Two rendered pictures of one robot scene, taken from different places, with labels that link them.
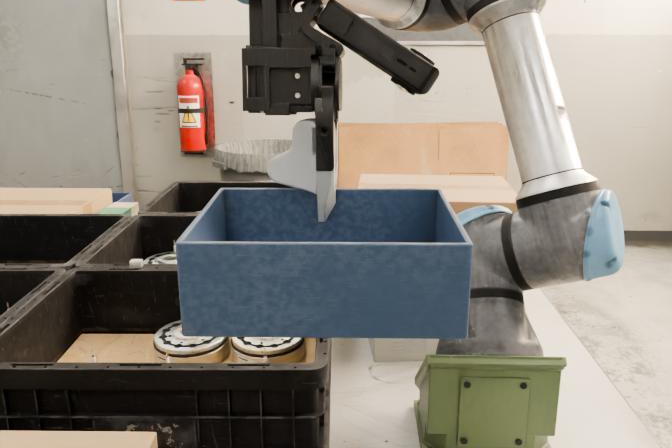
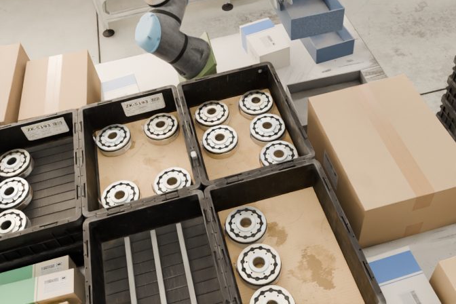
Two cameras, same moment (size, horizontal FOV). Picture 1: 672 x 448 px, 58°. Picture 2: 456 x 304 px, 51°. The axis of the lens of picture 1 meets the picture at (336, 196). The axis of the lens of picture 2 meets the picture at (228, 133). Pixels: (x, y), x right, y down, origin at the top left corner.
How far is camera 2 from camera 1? 1.55 m
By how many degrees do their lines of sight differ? 84
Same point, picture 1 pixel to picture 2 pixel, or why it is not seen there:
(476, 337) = (204, 48)
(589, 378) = (150, 57)
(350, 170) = not seen: outside the picture
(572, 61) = not seen: outside the picture
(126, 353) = (229, 169)
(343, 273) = not seen: outside the picture
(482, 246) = (172, 26)
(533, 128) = not seen: outside the picture
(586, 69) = not seen: outside the picture
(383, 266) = not seen: outside the picture
